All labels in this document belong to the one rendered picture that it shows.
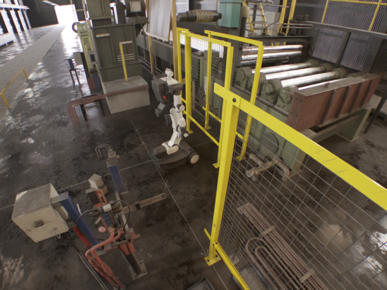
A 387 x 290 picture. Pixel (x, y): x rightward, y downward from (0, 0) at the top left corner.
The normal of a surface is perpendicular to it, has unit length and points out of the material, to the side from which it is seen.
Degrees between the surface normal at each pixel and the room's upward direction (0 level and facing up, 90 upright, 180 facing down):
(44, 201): 0
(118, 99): 90
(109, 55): 90
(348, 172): 90
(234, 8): 90
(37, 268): 0
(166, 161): 0
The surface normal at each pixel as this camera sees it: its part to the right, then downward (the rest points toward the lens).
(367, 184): -0.88, 0.29
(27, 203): 0.00, -0.79
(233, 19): 0.47, 0.54
